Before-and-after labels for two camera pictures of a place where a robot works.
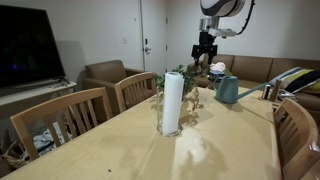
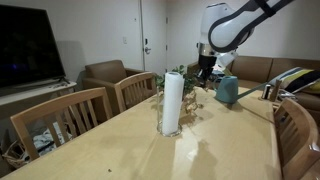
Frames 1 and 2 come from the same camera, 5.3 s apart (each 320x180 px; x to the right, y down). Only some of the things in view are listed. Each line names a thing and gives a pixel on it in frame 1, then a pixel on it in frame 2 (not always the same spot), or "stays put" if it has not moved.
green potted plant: [189, 78] stays put
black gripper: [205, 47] → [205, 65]
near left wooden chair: [50, 123] stays put
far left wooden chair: [135, 89] stays put
